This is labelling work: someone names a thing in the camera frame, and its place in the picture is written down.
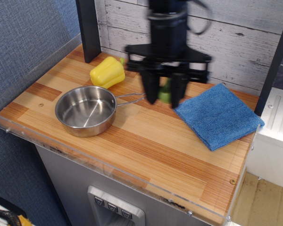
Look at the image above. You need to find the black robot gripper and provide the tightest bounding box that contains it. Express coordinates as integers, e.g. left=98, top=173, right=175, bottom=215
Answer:
left=124, top=15, right=213, bottom=109

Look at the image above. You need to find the grey spatula green handle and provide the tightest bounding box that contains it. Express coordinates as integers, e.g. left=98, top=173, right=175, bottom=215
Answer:
left=158, top=78, right=171, bottom=104

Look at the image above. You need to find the blue towel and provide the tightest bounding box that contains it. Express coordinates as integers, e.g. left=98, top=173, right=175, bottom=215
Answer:
left=174, top=84, right=265, bottom=151

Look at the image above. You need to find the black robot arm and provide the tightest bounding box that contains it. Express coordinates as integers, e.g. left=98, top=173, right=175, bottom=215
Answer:
left=125, top=0, right=212, bottom=108

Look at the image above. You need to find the stainless steel pan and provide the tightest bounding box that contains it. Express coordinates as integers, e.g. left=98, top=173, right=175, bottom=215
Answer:
left=55, top=86, right=146, bottom=137

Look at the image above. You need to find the yellow toy bell pepper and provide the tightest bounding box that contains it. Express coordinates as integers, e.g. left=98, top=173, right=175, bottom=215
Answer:
left=90, top=56, right=125, bottom=89

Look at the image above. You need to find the clear acrylic table guard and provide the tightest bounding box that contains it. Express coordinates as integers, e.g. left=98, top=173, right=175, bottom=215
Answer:
left=0, top=36, right=253, bottom=226

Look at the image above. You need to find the white ribbed side unit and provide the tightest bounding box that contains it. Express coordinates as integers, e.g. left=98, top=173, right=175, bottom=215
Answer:
left=246, top=88, right=283, bottom=187

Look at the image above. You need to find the grey metal cabinet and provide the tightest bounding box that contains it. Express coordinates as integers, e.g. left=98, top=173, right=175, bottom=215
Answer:
left=36, top=146, right=206, bottom=226

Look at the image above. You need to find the silver dispenser panel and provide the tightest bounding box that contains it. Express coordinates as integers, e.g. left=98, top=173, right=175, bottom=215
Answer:
left=87, top=186, right=146, bottom=226

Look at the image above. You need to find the yellow object bottom corner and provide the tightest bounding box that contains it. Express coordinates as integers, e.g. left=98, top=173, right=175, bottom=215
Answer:
left=18, top=215, right=33, bottom=226

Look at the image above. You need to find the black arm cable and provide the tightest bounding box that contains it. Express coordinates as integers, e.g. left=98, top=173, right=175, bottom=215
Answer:
left=186, top=0, right=213, bottom=36

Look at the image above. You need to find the right black vertical post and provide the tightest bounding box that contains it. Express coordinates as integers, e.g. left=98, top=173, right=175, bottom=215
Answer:
left=254, top=31, right=283, bottom=116

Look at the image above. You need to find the black vertical post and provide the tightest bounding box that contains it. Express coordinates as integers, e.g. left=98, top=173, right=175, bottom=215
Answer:
left=254, top=31, right=283, bottom=116
left=75, top=0, right=101, bottom=63

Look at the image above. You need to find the left black vertical post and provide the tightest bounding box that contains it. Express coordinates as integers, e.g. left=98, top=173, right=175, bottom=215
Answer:
left=75, top=0, right=101, bottom=63

